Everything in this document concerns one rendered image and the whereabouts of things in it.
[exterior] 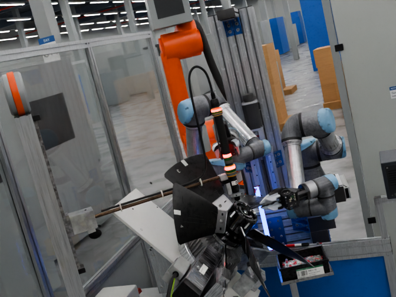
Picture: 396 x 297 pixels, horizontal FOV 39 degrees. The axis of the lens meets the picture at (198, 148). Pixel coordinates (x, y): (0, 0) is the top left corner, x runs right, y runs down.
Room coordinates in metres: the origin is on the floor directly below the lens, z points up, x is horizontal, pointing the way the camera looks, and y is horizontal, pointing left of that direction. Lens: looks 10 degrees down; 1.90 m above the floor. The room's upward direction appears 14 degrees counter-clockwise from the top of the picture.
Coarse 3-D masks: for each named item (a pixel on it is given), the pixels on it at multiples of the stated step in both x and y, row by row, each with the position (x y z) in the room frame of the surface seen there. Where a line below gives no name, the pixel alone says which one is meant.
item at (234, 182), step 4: (212, 92) 2.19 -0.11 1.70; (212, 96) 2.19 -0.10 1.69; (212, 100) 2.19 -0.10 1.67; (216, 100) 2.18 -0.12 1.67; (212, 104) 2.19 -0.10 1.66; (216, 104) 2.18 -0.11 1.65; (232, 180) 2.18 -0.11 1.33; (236, 180) 2.19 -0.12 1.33; (232, 184) 2.18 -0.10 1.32; (236, 184) 2.18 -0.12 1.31; (232, 188) 2.19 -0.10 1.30; (236, 188) 2.18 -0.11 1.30; (232, 192) 2.19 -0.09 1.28; (236, 192) 2.18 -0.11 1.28; (236, 200) 2.19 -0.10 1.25
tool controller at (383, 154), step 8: (384, 152) 2.35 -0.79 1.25; (392, 152) 2.33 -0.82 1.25; (384, 160) 2.29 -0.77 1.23; (392, 160) 2.27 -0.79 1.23; (384, 168) 2.28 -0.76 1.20; (392, 168) 2.27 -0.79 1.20; (384, 176) 2.29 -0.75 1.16; (392, 176) 2.28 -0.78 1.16; (392, 184) 2.29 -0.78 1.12; (392, 192) 2.30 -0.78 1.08
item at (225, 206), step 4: (220, 196) 2.18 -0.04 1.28; (224, 196) 2.18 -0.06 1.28; (216, 200) 2.17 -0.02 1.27; (220, 200) 2.17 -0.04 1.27; (224, 200) 2.17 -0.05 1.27; (228, 200) 2.17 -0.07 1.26; (216, 204) 2.16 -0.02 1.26; (224, 204) 2.16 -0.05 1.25; (228, 204) 2.15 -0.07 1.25; (220, 208) 2.15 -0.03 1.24; (224, 208) 2.15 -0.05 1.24; (228, 208) 2.14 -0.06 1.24
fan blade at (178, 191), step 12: (180, 192) 1.95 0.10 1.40; (192, 192) 1.99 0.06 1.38; (180, 204) 1.92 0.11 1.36; (192, 204) 1.96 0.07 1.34; (204, 204) 2.00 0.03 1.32; (180, 216) 1.90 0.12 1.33; (192, 216) 1.94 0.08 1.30; (204, 216) 1.98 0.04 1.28; (216, 216) 2.03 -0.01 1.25; (192, 228) 1.92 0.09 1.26; (204, 228) 1.97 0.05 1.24; (180, 240) 1.86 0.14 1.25
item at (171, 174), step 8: (192, 160) 2.29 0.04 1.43; (200, 160) 2.30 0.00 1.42; (208, 160) 2.31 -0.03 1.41; (176, 168) 2.25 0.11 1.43; (184, 168) 2.26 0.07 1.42; (192, 168) 2.26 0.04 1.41; (200, 168) 2.26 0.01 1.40; (208, 168) 2.27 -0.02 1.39; (168, 176) 2.22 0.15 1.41; (176, 176) 2.22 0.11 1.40; (184, 176) 2.23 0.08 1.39; (192, 176) 2.23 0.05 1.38; (208, 176) 2.24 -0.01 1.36; (208, 184) 2.21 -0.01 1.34; (216, 184) 2.21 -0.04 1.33; (200, 192) 2.19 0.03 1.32; (208, 192) 2.18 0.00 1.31; (216, 192) 2.19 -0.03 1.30; (224, 192) 2.19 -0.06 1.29; (208, 200) 2.17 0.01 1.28
